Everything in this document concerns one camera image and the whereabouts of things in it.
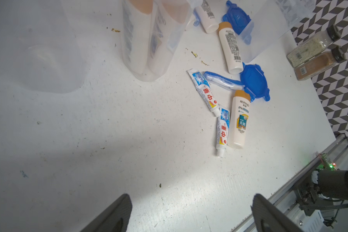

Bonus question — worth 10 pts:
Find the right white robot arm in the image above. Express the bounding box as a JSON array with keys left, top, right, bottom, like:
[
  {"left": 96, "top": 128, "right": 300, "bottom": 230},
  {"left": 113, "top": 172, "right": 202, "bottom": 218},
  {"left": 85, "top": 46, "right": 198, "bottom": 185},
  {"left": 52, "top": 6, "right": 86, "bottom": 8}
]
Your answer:
[{"left": 293, "top": 169, "right": 348, "bottom": 216}]

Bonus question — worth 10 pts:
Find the brown spice jar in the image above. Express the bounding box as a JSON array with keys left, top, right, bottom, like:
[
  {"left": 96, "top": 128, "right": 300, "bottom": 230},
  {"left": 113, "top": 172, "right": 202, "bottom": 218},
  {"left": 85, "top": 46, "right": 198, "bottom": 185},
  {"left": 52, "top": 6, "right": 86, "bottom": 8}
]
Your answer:
[{"left": 294, "top": 46, "right": 346, "bottom": 81}]

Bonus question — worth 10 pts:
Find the green herb spice jar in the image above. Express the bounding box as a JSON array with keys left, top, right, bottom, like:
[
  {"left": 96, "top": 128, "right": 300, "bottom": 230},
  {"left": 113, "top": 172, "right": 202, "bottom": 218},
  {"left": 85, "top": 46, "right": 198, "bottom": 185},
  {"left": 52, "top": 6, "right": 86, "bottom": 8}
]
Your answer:
[{"left": 287, "top": 24, "right": 341, "bottom": 68}]

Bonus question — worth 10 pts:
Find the white bottle green label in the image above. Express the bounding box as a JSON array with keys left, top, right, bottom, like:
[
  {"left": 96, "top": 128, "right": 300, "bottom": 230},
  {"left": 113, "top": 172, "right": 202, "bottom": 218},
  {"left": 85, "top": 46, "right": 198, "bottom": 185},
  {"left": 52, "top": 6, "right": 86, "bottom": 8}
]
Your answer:
[{"left": 227, "top": 90, "right": 251, "bottom": 149}]

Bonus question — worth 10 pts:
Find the white bottle by cup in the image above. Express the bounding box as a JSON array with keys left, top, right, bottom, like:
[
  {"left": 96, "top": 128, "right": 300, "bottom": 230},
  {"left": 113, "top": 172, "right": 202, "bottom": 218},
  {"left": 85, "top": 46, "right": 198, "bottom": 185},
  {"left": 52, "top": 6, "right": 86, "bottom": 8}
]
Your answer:
[{"left": 218, "top": 22, "right": 244, "bottom": 74}]

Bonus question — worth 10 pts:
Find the blue lid under cup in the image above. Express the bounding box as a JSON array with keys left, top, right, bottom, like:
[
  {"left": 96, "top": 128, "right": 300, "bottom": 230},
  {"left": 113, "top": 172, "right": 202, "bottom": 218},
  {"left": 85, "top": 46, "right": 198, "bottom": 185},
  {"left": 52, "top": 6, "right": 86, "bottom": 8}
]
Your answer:
[{"left": 222, "top": 1, "right": 254, "bottom": 45}]

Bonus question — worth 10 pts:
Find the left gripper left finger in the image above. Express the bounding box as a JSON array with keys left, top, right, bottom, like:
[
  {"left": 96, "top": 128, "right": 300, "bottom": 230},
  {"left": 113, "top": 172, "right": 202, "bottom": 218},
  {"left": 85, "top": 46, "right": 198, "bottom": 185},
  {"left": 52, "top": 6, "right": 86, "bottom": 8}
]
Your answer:
[{"left": 81, "top": 193, "right": 132, "bottom": 232}]

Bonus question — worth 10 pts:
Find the blue toothbrush back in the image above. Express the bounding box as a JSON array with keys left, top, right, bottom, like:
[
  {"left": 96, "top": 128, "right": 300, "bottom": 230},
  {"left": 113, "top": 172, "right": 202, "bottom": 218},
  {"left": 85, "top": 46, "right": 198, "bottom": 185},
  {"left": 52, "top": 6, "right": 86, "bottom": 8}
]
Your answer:
[{"left": 193, "top": 11, "right": 201, "bottom": 27}]

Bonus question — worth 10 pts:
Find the blue lid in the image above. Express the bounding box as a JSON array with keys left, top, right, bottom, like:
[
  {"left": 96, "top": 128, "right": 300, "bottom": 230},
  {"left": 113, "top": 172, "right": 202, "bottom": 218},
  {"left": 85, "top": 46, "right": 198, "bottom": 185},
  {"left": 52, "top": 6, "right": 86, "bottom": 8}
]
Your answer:
[
  {"left": 240, "top": 63, "right": 271, "bottom": 102},
  {"left": 222, "top": 1, "right": 254, "bottom": 45}
]

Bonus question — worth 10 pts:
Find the blue toothbrush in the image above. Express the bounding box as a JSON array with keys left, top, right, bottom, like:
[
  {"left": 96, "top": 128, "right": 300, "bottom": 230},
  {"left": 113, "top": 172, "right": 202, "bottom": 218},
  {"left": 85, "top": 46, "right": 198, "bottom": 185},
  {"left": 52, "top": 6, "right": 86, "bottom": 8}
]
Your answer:
[
  {"left": 193, "top": 11, "right": 201, "bottom": 27},
  {"left": 203, "top": 71, "right": 244, "bottom": 91}
]

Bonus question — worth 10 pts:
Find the clear cup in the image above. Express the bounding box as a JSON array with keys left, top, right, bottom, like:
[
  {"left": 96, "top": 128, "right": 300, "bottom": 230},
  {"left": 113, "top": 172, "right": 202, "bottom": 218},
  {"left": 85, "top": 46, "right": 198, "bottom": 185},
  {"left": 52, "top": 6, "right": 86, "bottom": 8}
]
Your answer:
[
  {"left": 237, "top": 0, "right": 316, "bottom": 63},
  {"left": 0, "top": 1, "right": 86, "bottom": 93},
  {"left": 121, "top": 1, "right": 202, "bottom": 82}
]

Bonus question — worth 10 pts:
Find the toothpaste tube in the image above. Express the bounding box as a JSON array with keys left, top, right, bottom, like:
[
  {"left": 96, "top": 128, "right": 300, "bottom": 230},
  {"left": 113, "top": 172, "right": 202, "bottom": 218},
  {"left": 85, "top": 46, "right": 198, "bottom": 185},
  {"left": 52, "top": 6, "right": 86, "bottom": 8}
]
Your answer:
[
  {"left": 187, "top": 69, "right": 221, "bottom": 117},
  {"left": 216, "top": 106, "right": 230, "bottom": 158}
]

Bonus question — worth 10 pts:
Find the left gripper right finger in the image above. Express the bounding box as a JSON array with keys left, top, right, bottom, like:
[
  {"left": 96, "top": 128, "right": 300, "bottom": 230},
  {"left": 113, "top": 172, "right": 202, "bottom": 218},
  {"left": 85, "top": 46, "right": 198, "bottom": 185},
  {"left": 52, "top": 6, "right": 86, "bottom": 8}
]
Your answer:
[{"left": 251, "top": 194, "right": 302, "bottom": 232}]

